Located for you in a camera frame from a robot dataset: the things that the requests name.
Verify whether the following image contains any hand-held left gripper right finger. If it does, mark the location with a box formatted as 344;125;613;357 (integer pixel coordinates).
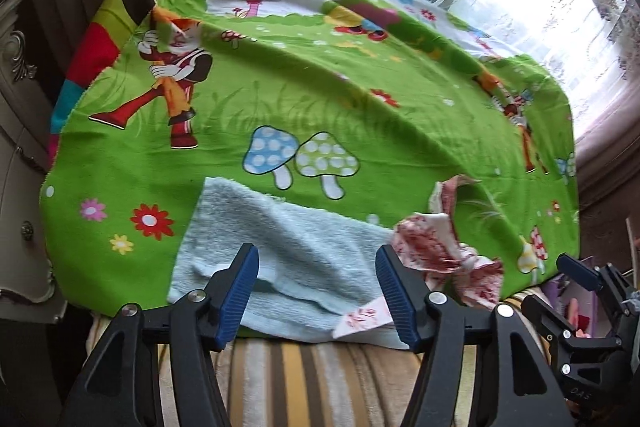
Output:
375;244;576;427

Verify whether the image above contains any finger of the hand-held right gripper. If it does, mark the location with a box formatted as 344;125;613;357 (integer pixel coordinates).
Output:
522;294;611;370
556;254;640;343

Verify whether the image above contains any white carved cabinet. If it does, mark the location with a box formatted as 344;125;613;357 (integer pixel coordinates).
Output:
0;0;68;323

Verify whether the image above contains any light blue towel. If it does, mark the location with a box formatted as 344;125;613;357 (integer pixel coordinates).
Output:
167;177;416;350

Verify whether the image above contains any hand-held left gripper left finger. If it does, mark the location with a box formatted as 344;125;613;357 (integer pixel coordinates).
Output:
57;243;261;427

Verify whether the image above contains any red white patterned cloth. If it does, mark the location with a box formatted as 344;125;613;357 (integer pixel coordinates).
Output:
332;174;506;340

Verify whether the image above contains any green cartoon printed blanket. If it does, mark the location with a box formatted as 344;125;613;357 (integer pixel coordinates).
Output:
39;0;581;343

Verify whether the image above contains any purple cardboard box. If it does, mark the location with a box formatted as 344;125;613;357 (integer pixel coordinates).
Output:
542;274;601;340

